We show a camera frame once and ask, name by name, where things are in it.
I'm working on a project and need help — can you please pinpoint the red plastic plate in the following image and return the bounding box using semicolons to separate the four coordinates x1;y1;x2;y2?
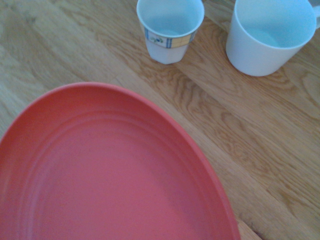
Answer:
0;81;241;240

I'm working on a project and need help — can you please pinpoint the small patterned white cup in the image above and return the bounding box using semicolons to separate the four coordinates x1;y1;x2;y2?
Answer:
136;0;205;65

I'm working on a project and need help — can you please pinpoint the wide white mug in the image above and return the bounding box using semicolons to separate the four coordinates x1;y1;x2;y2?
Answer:
225;0;320;77

